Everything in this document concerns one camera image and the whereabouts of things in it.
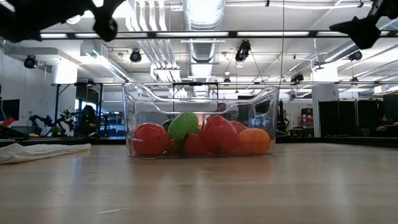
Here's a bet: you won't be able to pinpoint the clear plastic container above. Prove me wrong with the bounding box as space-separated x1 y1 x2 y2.
121 82 280 159

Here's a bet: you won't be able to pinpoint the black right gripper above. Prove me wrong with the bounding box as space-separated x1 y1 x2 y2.
328 0 398 50

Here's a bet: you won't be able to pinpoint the white pillar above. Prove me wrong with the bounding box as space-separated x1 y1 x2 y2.
312 84 340 138

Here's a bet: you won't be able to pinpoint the red toy apple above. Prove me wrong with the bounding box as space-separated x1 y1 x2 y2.
200 114 240 155

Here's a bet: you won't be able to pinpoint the black background rig frame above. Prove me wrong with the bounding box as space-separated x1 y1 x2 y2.
51 82 105 127

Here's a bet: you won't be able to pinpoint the red flat board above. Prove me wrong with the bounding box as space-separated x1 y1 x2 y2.
0 116 16 128

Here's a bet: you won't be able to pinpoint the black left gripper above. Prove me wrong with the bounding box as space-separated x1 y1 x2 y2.
0 0 94 44

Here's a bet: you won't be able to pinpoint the black wall monitor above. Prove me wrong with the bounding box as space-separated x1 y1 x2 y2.
0 99 21 122

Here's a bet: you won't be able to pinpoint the black partition panels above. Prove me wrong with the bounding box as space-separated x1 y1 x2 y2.
318 100 384 138

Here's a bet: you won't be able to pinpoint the silver ceiling duct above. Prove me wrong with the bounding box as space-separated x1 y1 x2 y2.
182 0 227 63

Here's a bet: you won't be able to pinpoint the orange toy orange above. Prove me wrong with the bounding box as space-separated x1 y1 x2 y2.
238 128 272 156

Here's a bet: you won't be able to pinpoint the blue storage shelf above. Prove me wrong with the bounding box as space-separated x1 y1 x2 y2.
74 107 125 139

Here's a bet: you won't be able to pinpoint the light green toy melon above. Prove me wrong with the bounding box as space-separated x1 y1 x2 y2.
167 111 201 142

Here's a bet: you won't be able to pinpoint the red toy tomato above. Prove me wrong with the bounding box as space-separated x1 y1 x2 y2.
132 122 169 157

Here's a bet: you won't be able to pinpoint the black overhead camera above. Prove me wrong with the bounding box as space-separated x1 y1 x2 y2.
235 39 252 62

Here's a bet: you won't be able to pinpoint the white folded cloth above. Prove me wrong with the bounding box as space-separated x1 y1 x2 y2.
0 142 92 165

